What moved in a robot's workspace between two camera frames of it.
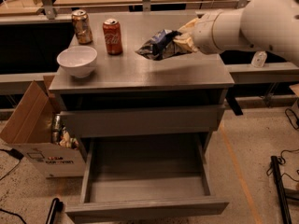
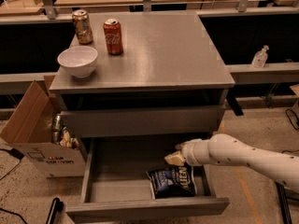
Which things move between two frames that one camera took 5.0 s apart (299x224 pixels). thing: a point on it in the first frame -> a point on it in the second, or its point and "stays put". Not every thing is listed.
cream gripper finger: x=187 y=41 -> x=176 y=159
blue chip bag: x=162 y=46 -> x=173 y=182
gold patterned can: x=81 y=26 stays put
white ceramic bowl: x=78 y=61 stays put
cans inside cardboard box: x=62 y=135 stays put
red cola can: x=112 y=36 stays put
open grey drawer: x=146 y=177 stays put
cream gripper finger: x=189 y=25 -> x=187 y=147
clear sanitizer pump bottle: x=259 y=59 stays put
